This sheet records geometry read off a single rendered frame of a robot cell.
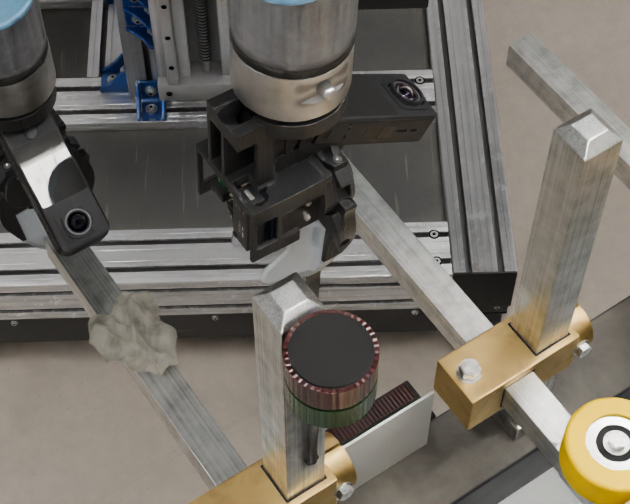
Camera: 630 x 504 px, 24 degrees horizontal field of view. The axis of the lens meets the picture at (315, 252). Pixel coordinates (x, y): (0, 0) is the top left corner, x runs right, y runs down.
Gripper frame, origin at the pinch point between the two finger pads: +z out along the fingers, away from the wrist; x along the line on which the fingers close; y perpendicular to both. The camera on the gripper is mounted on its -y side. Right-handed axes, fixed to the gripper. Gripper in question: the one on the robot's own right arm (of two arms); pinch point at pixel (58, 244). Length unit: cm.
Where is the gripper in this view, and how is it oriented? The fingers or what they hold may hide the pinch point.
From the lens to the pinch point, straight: 133.4
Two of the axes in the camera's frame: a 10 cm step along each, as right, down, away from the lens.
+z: 0.0, 5.5, 8.3
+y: -5.6, -6.9, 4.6
